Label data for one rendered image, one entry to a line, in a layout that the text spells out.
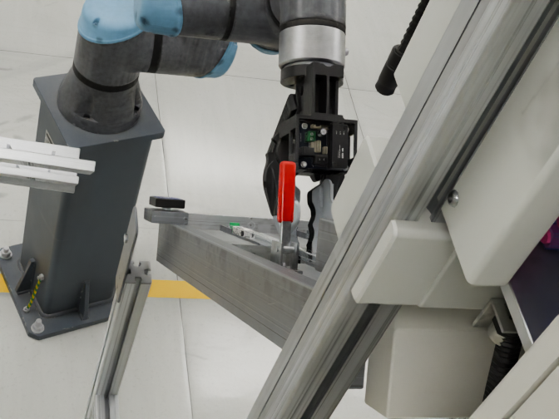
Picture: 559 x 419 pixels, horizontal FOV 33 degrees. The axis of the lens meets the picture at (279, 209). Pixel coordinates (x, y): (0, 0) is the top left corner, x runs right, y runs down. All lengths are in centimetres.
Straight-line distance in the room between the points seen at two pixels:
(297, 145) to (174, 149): 151
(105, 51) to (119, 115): 14
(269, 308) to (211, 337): 131
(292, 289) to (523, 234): 34
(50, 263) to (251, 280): 109
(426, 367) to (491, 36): 29
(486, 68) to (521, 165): 5
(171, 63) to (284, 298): 88
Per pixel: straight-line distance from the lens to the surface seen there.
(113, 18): 156
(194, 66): 161
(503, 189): 45
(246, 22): 113
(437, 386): 66
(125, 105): 166
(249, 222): 136
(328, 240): 80
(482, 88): 45
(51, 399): 198
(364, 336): 59
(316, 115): 100
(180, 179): 241
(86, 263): 196
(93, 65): 161
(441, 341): 65
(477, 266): 47
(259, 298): 85
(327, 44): 103
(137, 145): 172
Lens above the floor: 172
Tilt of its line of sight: 45 degrees down
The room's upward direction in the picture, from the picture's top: 23 degrees clockwise
